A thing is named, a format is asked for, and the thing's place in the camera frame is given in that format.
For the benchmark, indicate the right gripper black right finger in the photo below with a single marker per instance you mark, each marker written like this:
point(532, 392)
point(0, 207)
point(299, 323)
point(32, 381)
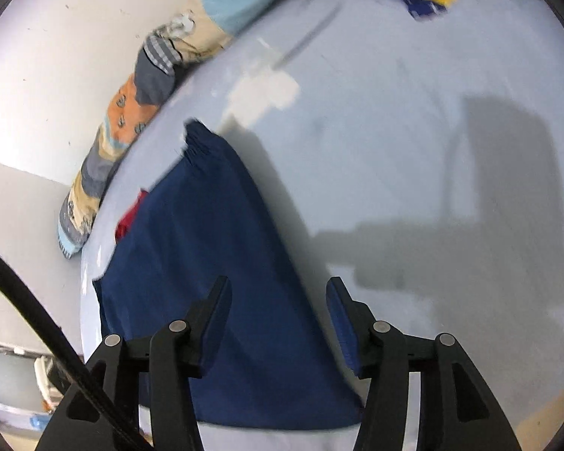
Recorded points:
point(458, 410)

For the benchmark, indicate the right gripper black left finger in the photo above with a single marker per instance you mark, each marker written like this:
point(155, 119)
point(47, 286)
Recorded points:
point(146, 383)

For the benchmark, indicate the navy work jacket red collar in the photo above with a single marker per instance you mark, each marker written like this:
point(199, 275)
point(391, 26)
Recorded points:
point(203, 220)

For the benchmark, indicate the light blue cloud bedsheet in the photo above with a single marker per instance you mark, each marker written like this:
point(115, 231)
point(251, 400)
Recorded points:
point(419, 161)

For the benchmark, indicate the colourful striped rolled quilt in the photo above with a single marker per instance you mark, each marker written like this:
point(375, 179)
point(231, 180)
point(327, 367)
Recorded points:
point(198, 31)

